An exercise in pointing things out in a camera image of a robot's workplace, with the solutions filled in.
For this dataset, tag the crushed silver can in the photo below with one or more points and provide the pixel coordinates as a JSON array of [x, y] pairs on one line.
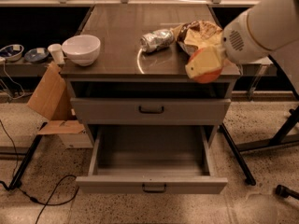
[[156, 40]]

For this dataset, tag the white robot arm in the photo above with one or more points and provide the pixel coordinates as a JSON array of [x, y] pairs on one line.
[[253, 35]]

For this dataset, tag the crumpled brown chip bag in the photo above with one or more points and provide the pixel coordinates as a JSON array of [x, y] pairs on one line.
[[197, 35]]

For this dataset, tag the red apple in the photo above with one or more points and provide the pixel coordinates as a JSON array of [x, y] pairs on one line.
[[204, 75]]

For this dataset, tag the blue patterned bowl left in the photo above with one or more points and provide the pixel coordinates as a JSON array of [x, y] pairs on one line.
[[12, 53]]

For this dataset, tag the grey drawer cabinet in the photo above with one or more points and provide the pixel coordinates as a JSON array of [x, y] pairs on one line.
[[122, 70]]

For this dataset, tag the black metal stand leg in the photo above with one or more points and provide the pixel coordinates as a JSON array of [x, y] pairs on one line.
[[250, 180]]

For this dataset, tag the white paper cup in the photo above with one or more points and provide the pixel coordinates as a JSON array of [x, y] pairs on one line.
[[56, 53]]

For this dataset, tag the closed upper drawer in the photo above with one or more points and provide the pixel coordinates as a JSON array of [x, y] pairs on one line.
[[146, 111]]

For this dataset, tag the blue patterned bowl right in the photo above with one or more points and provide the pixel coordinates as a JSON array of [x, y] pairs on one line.
[[38, 55]]

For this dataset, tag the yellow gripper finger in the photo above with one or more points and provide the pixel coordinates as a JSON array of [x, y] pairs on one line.
[[205, 62]]

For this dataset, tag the blue patterned bowl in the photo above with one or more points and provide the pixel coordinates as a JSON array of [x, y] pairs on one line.
[[12, 53], [38, 55]]

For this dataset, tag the black left frame leg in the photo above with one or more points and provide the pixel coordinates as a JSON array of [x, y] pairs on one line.
[[16, 179]]

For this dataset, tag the grey side shelf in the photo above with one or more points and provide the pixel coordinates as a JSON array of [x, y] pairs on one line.
[[21, 68]]

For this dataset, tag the brown cardboard box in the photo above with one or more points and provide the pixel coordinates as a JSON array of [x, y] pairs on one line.
[[51, 100]]

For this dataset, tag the open middle drawer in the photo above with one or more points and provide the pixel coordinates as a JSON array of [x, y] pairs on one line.
[[151, 159]]

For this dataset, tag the white ceramic bowl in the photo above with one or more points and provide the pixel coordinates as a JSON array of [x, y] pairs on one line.
[[82, 49]]

